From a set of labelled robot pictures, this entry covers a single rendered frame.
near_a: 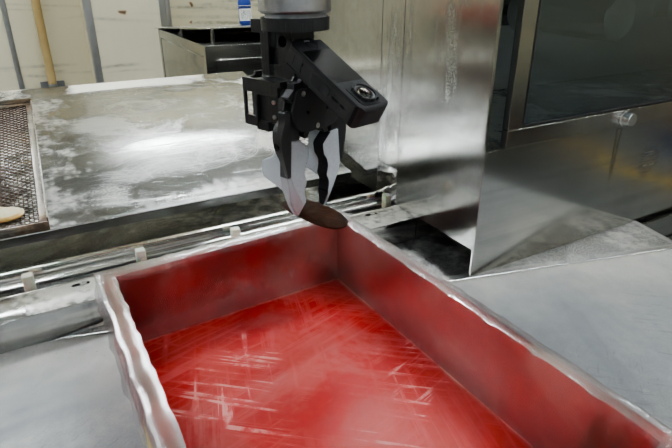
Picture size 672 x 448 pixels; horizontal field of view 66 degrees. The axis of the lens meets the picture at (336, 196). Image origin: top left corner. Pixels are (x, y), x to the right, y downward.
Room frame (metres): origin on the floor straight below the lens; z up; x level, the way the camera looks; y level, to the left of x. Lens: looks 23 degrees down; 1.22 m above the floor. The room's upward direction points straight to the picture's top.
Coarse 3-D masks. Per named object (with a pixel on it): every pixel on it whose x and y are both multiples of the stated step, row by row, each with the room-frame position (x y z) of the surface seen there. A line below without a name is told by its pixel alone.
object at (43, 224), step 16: (16, 112) 1.06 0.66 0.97; (32, 112) 1.04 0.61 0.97; (0, 128) 0.98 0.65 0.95; (16, 128) 0.99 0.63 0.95; (32, 128) 0.99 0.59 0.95; (16, 144) 0.92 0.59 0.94; (32, 144) 0.92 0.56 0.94; (0, 160) 0.86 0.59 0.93; (16, 160) 0.87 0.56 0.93; (32, 160) 0.86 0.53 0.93; (0, 176) 0.81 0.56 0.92; (32, 176) 0.82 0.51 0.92; (0, 192) 0.76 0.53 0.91; (32, 192) 0.77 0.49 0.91; (32, 208) 0.73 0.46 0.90; (0, 224) 0.68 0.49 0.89; (32, 224) 0.67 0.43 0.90; (48, 224) 0.68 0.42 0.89
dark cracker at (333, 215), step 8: (288, 208) 0.56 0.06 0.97; (304, 208) 0.55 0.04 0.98; (312, 208) 0.55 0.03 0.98; (320, 208) 0.55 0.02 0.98; (328, 208) 0.55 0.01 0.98; (304, 216) 0.53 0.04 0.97; (312, 216) 0.53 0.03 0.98; (320, 216) 0.53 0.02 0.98; (328, 216) 0.53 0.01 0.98; (336, 216) 0.53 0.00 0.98; (320, 224) 0.52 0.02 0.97; (328, 224) 0.51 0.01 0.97; (336, 224) 0.51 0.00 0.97; (344, 224) 0.52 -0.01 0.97
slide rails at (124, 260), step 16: (336, 208) 0.83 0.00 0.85; (352, 208) 0.83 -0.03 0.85; (272, 224) 0.77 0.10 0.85; (208, 240) 0.71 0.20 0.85; (128, 256) 0.66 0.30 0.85; (160, 256) 0.67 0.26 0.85; (64, 272) 0.62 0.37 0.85; (80, 272) 0.62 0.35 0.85; (0, 288) 0.58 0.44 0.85; (16, 288) 0.58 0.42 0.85
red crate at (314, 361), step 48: (336, 288) 0.62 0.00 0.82; (192, 336) 0.51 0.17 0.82; (240, 336) 0.51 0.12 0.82; (288, 336) 0.51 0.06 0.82; (336, 336) 0.51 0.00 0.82; (384, 336) 0.51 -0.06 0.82; (192, 384) 0.43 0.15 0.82; (240, 384) 0.43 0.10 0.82; (288, 384) 0.43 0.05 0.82; (336, 384) 0.43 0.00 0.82; (384, 384) 0.43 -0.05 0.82; (432, 384) 0.43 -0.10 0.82; (192, 432) 0.37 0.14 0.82; (240, 432) 0.37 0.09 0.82; (288, 432) 0.37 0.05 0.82; (336, 432) 0.37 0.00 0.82; (384, 432) 0.37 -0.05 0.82; (432, 432) 0.37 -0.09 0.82; (480, 432) 0.37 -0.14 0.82
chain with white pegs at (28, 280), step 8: (384, 200) 0.85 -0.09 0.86; (232, 232) 0.71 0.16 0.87; (240, 232) 0.71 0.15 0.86; (136, 248) 0.65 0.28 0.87; (136, 256) 0.64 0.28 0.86; (144, 256) 0.64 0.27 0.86; (32, 272) 0.59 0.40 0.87; (24, 280) 0.57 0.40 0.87; (32, 280) 0.58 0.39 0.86; (24, 288) 0.57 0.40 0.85; (32, 288) 0.58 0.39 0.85
